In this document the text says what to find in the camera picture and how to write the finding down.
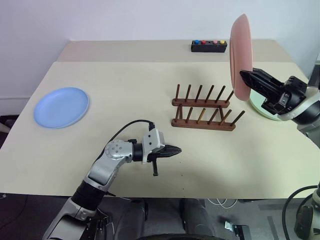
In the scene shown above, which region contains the grey stand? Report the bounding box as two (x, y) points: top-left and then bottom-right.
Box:
(309, 55), (320, 89)

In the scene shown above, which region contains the wooden dish rack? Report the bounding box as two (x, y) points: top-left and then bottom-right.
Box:
(170, 83), (246, 133)

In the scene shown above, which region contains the dark rounded shape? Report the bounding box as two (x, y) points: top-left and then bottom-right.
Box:
(179, 198), (216, 240)

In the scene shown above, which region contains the dark furniture piece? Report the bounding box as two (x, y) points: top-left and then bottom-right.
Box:
(0, 114), (14, 135)

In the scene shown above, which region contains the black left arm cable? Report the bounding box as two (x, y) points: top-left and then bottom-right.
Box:
(109, 119), (156, 142)

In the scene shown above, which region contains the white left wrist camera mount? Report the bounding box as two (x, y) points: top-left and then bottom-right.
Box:
(141, 128), (166, 165)

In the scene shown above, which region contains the pale green plate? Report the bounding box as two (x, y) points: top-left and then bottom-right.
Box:
(248, 88), (284, 122)

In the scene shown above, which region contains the pink plate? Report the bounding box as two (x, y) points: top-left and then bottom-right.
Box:
(229, 13), (254, 102)

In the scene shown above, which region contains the blue plate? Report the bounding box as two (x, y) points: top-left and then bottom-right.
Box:
(33, 86), (90, 130)

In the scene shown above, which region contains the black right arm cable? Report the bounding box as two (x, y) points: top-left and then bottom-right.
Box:
(281, 184), (320, 240)

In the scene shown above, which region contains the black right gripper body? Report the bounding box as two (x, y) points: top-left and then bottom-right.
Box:
(261, 76), (308, 116)

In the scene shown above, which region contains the black floor cable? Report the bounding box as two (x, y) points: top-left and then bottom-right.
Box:
(0, 192), (29, 227)

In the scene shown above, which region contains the black button box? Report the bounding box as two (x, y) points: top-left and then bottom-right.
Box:
(190, 39), (228, 54)

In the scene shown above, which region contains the metal floor bracket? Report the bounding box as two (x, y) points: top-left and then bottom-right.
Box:
(223, 220), (250, 237)

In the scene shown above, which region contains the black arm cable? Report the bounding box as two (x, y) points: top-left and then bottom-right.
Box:
(109, 119), (156, 142)
(281, 184), (320, 240)

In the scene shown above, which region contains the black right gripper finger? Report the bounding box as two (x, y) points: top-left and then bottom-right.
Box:
(239, 70), (284, 100)
(252, 67), (285, 87)

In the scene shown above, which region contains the white floor cable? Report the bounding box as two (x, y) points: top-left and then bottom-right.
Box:
(209, 198), (239, 209)

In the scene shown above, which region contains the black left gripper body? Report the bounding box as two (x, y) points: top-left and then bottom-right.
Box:
(148, 145), (168, 177)

